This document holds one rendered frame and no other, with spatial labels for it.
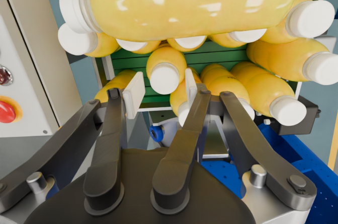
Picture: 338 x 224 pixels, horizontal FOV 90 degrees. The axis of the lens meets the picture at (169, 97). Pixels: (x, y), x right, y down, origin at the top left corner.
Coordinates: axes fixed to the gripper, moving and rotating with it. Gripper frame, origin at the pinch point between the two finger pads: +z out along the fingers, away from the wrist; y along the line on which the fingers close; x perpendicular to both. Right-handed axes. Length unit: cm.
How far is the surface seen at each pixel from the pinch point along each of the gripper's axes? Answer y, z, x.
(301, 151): 73, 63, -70
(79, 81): -80, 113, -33
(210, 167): 8.6, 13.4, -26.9
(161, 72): -0.3, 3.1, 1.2
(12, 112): -21.6, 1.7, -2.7
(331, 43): 40.1, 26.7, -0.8
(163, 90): -0.3, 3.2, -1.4
